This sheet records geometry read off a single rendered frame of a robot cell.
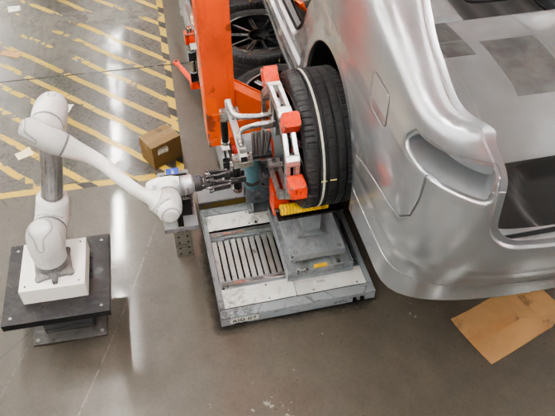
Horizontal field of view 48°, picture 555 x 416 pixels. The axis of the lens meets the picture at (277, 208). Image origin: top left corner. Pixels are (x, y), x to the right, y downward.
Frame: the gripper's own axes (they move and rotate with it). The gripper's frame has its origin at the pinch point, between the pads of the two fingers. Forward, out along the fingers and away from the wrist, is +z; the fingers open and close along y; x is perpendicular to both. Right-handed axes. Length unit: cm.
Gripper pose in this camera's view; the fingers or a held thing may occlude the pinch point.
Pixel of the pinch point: (238, 177)
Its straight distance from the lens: 286.3
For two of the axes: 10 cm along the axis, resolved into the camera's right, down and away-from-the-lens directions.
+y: 2.2, 7.0, -6.8
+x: 0.0, -6.9, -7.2
